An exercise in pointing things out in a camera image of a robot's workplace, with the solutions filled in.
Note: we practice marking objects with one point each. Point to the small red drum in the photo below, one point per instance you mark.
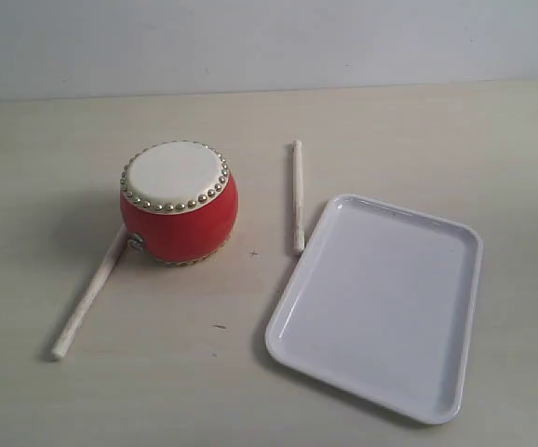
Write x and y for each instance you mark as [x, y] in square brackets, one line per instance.
[179, 201]

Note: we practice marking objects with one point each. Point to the white wooden drumstick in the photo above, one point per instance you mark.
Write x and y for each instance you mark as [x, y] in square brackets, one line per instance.
[73, 323]
[297, 197]

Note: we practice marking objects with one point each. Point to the white plastic tray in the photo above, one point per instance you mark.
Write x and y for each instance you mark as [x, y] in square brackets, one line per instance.
[380, 305]

